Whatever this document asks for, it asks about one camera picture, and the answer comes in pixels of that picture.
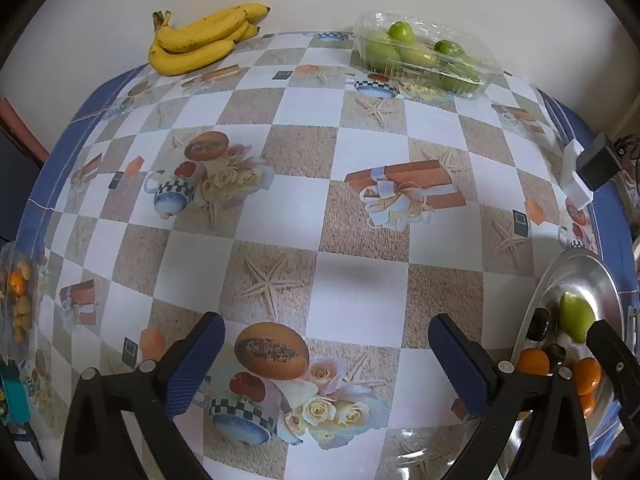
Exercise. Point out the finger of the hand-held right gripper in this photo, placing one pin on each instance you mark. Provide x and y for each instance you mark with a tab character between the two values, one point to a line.
612	355

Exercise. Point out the checkered printed tablecloth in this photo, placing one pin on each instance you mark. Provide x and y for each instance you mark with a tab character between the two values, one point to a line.
320	210

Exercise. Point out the large green jujube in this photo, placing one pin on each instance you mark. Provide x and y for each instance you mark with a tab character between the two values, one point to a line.
575	317

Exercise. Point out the reddish brown chair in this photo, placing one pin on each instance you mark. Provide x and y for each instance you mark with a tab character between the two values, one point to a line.
20	130

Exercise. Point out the teal plastic box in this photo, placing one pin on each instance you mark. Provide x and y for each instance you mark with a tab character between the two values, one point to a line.
12	395

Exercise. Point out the clear plastic clamshell box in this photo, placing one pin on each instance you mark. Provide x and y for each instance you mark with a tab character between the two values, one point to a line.
482	67

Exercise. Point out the large orange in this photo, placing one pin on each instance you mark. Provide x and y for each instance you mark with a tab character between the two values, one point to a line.
587	374

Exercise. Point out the bunch of brown longans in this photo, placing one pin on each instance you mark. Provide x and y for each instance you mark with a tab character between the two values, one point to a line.
22	310

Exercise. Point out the black power adapter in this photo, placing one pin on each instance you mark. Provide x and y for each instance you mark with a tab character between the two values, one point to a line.
597	165

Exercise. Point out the small orange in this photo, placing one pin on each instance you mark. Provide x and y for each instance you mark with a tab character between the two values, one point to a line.
587	404
16	282

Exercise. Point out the stainless steel bowl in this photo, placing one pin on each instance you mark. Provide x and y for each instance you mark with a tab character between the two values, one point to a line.
575	270

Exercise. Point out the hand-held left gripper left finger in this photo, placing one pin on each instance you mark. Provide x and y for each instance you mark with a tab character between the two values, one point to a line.
192	365

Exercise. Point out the dark cherry with stem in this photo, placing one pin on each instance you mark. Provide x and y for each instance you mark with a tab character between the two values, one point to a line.
555	351

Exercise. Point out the yellow banana bunch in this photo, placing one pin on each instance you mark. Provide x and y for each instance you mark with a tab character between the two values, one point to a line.
190	57

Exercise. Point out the clear plastic bag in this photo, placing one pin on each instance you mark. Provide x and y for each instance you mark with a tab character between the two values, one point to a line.
35	270

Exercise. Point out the white adapter stand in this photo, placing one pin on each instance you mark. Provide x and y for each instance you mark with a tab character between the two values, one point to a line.
572	180

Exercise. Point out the clear plastic lid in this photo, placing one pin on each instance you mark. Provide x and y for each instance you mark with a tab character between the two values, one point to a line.
425	452

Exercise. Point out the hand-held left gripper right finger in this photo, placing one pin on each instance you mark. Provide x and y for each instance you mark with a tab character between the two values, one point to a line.
460	365

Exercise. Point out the pile of green jujubes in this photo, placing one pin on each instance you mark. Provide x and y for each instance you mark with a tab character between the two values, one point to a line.
400	31

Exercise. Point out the medium orange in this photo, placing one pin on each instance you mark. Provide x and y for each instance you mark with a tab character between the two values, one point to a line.
532	361

